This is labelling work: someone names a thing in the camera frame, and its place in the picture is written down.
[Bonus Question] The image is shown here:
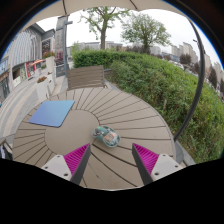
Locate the curved black parasol pole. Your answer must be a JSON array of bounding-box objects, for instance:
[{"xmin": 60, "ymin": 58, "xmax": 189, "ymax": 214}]
[{"xmin": 173, "ymin": 18, "xmax": 206, "ymax": 143}]

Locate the tall thin-crowned tree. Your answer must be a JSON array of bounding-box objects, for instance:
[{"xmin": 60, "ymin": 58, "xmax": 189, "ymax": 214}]
[{"xmin": 79, "ymin": 6, "xmax": 130, "ymax": 51}]

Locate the brown slatted outdoor chair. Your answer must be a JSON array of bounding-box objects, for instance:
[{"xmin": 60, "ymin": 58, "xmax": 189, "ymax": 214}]
[{"xmin": 66, "ymin": 65, "xmax": 108, "ymax": 91}]

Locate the blue rectangular mouse pad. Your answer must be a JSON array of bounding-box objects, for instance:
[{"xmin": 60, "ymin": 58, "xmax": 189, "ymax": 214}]
[{"xmin": 28, "ymin": 99, "xmax": 76, "ymax": 128}]

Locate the broad leafy tree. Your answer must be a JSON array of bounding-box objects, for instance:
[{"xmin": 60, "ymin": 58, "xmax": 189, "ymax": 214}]
[{"xmin": 120, "ymin": 12, "xmax": 172, "ymax": 55}]

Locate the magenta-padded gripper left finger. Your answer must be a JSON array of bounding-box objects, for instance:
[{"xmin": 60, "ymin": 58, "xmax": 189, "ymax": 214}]
[{"xmin": 40, "ymin": 142, "xmax": 92, "ymax": 186}]

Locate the tall grey sign pillar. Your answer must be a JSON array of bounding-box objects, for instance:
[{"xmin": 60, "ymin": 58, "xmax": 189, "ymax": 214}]
[{"xmin": 54, "ymin": 15, "xmax": 69, "ymax": 66}]

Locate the beige parasol canopy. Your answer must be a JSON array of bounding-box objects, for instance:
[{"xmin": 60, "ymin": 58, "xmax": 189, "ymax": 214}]
[{"xmin": 19, "ymin": 0, "xmax": 193, "ymax": 33}]

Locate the tall white planter with flowers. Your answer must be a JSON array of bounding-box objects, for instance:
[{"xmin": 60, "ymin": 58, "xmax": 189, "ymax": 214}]
[{"xmin": 42, "ymin": 50, "xmax": 56, "ymax": 76}]

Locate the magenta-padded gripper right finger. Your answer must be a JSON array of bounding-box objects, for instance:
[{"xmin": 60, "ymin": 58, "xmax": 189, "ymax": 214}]
[{"xmin": 131, "ymin": 142, "xmax": 185, "ymax": 187}]

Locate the grey storefront building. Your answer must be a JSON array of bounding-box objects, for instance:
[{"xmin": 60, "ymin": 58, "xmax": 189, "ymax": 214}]
[{"xmin": 0, "ymin": 23, "xmax": 56, "ymax": 101}]

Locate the transparent green computer mouse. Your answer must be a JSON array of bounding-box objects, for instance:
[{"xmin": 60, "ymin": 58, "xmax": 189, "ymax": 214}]
[{"xmin": 91, "ymin": 125, "xmax": 121, "ymax": 148}]

